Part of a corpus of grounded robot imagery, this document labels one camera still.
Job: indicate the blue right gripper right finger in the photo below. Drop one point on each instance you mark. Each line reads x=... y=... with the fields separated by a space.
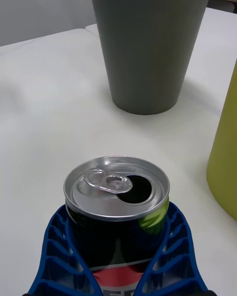
x=177 y=264

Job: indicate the black can red blue emblem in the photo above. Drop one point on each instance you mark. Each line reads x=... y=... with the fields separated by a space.
x=111 y=239

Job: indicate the grey plastic waste bin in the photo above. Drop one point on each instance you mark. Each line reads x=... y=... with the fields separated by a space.
x=148 y=54

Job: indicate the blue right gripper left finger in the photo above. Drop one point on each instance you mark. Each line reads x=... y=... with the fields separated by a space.
x=61 y=264

